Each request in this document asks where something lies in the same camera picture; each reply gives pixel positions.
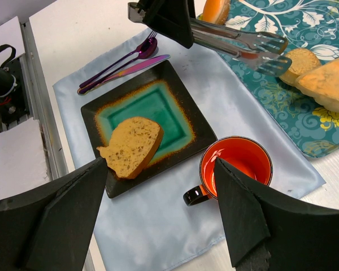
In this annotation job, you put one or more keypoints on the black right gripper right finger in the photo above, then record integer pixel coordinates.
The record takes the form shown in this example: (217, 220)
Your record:
(268, 230)

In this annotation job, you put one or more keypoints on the small round bread roll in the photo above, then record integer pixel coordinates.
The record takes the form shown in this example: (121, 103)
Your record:
(303, 61)

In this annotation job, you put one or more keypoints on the metal serving tongs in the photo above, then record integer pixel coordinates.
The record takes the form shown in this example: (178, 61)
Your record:
(260, 51)

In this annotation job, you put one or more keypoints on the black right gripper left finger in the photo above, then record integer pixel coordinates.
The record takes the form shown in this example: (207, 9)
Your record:
(50, 227)

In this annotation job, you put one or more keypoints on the brown bread slice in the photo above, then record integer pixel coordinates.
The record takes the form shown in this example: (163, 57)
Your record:
(132, 145)

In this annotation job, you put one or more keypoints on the square green black plate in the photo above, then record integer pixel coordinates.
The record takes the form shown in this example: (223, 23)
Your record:
(157, 94)

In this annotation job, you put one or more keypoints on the aluminium frame rail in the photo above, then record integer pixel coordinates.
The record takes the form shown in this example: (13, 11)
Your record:
(40, 106)

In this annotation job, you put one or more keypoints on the orange black mug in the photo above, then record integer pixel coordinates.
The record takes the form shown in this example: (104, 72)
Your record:
(243, 153)

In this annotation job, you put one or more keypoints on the light blue cloth napkin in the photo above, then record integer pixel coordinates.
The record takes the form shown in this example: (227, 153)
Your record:
(150, 227)

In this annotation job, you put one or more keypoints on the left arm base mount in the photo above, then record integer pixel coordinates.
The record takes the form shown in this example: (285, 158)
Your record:
(14, 105)

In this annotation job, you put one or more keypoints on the purple fork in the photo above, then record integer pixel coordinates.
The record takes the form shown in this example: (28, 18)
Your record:
(144, 50)

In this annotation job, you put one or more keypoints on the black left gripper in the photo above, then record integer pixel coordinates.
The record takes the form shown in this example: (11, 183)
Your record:
(170, 18)

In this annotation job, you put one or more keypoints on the iridescent purple knife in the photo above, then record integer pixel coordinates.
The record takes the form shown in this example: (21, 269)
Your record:
(125, 72)

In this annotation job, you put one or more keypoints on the white foam board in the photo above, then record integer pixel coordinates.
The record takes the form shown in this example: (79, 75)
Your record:
(23, 164)

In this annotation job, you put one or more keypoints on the purple spoon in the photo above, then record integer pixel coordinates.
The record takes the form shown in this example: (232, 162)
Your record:
(144, 50)

